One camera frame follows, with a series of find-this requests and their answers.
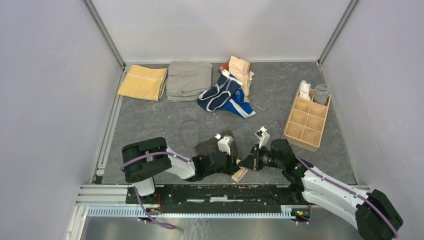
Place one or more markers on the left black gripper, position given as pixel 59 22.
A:
pixel 231 168

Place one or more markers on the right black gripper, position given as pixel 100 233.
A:
pixel 251 161

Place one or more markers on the olive boxer briefs beige waistband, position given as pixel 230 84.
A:
pixel 210 146

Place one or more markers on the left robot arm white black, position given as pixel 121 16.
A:
pixel 145 159

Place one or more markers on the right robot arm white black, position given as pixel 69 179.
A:
pixel 371 213

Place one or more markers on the navy blue white-trimmed underwear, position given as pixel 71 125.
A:
pixel 227 94

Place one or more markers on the peach orange underwear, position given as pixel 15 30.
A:
pixel 242 70

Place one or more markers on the wooden compartment organizer box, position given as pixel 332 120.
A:
pixel 306 122

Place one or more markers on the folded grey cloth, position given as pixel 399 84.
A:
pixel 187 80

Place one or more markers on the rolled white cloth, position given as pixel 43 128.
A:
pixel 304 90

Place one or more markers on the rolled grey striped cloth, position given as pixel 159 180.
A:
pixel 321 94

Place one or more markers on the folded yellow cloth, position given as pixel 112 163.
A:
pixel 144 83

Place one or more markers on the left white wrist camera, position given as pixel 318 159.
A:
pixel 224 143

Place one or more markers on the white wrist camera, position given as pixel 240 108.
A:
pixel 263 136
pixel 224 143

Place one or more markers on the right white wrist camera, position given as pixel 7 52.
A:
pixel 263 136

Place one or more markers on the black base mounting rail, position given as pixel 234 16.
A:
pixel 223 198

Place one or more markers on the aluminium frame rail front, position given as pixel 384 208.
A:
pixel 119 200

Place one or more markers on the right corner aluminium post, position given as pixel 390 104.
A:
pixel 337 31

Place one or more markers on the corner aluminium post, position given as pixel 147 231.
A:
pixel 337 31
pixel 93 12

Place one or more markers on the left corner aluminium post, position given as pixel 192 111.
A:
pixel 93 12

